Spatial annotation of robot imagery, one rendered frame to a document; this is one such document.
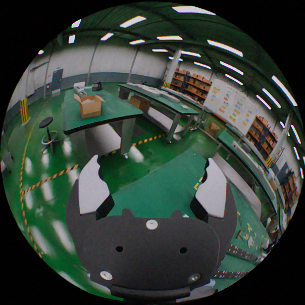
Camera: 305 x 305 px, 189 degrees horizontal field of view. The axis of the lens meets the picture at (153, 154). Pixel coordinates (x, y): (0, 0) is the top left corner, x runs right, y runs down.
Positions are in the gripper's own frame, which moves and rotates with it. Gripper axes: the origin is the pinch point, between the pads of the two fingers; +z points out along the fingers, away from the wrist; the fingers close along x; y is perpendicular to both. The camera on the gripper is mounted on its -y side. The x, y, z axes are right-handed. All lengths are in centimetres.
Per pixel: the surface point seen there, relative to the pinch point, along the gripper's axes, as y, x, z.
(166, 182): 34.6, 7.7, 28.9
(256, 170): 64, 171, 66
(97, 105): -4, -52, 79
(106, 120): 12, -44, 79
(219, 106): -11, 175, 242
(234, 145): 43, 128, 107
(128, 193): 32.1, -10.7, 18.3
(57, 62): -476, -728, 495
